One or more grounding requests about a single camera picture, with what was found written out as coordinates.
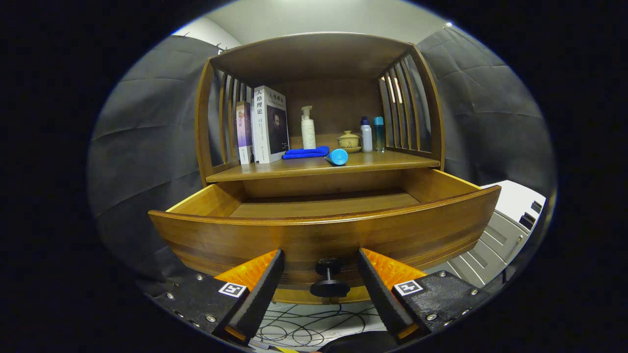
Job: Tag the white grey cabinet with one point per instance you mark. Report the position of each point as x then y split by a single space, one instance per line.
505 196

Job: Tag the teal clear bottle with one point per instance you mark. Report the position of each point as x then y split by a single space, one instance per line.
379 132

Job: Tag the purple book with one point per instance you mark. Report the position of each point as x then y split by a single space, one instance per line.
244 130

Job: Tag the white blue cosmetic tube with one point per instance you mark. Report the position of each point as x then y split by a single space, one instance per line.
338 157

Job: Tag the wooden cabinet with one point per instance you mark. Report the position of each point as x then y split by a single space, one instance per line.
314 54

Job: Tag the blue folded cloth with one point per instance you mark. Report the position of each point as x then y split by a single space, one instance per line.
304 153

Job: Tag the wooden countertop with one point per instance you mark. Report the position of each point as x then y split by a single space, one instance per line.
373 161

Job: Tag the beige lidded teacup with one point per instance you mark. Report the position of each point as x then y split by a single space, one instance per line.
349 141

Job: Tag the white pump bottle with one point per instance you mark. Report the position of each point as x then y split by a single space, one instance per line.
308 135

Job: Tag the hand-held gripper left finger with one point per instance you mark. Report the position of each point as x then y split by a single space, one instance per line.
262 289

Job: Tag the white bottle blue cap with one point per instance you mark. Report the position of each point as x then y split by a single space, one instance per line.
366 137

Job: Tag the wooden drawer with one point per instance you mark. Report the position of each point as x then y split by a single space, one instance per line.
314 240

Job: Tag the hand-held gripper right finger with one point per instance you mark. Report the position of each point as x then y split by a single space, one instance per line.
380 294

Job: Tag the white portrait book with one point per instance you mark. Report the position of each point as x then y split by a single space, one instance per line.
274 127

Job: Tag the black drawer knob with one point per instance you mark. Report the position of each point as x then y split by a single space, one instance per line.
329 288

